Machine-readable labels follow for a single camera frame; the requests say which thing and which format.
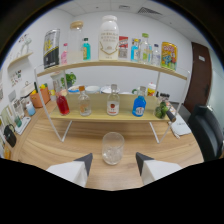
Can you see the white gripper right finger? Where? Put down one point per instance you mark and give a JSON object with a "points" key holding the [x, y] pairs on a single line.
{"points": [[156, 170]]}

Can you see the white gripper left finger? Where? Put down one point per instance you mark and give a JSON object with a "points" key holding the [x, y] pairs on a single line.
{"points": [[71, 171]]}

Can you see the clear bottle orange cap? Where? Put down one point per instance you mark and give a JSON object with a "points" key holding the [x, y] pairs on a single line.
{"points": [[84, 106]]}

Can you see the red liquid bottle white cap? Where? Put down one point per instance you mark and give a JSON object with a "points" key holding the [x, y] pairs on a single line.
{"points": [[62, 105]]}

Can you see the yellow drink can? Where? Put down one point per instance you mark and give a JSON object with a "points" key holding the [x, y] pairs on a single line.
{"points": [[169, 56]]}

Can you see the clear bottle green cap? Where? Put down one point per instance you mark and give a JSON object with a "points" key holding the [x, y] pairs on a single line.
{"points": [[144, 50]]}

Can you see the clear drinking glass with ice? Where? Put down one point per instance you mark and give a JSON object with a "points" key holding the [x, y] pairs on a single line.
{"points": [[112, 150]]}

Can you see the white cloth pouch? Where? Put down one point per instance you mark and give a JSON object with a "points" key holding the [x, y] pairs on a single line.
{"points": [[181, 126]]}

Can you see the dark wooden muddler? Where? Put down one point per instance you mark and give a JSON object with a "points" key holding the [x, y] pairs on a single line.
{"points": [[171, 116]]}

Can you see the glass jar of limes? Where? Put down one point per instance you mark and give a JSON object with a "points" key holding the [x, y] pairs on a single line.
{"points": [[161, 108]]}

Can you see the black armchair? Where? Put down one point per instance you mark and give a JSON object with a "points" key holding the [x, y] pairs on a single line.
{"points": [[206, 133]]}

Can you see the white two-tier wooden shelf rack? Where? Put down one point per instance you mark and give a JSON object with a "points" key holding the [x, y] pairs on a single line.
{"points": [[100, 115]]}

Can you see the blue liquid bottle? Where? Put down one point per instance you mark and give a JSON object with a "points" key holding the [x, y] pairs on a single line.
{"points": [[139, 106]]}

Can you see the black handbag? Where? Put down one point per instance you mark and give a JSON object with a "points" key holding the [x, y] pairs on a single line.
{"points": [[10, 136]]}

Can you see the white bottle blue label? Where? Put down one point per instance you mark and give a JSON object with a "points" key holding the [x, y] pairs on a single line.
{"points": [[30, 109]]}

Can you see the clear bottle red label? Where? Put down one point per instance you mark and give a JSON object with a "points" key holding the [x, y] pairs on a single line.
{"points": [[113, 105]]}

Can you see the orange storage container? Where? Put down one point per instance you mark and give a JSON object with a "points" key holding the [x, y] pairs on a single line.
{"points": [[40, 98]]}

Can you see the white bowl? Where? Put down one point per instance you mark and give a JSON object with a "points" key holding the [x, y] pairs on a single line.
{"points": [[92, 89], [73, 89]]}

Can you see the green potted plant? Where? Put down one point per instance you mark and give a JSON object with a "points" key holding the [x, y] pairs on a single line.
{"points": [[70, 79]]}

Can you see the tall clear glass jar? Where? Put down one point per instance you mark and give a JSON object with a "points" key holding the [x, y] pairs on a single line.
{"points": [[57, 80]]}

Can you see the brown door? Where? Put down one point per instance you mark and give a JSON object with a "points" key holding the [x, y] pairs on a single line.
{"points": [[198, 76]]}

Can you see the small pink bottle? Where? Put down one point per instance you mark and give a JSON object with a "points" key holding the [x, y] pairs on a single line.
{"points": [[64, 56]]}

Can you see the small light blue bottle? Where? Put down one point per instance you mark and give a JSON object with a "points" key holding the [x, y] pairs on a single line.
{"points": [[134, 52]]}

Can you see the black silver tall canister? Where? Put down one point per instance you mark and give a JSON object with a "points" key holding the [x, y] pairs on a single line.
{"points": [[51, 50]]}

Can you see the red white carton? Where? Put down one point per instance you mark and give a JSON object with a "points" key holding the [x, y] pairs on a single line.
{"points": [[123, 48]]}

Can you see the glass jar wooden lid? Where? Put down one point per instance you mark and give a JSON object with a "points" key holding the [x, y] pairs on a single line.
{"points": [[75, 43]]}

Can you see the large white bottle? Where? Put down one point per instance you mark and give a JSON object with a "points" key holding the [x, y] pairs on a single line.
{"points": [[108, 38]]}

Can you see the wooden wall shelf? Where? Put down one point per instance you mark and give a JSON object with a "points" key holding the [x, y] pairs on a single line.
{"points": [[20, 59]]}

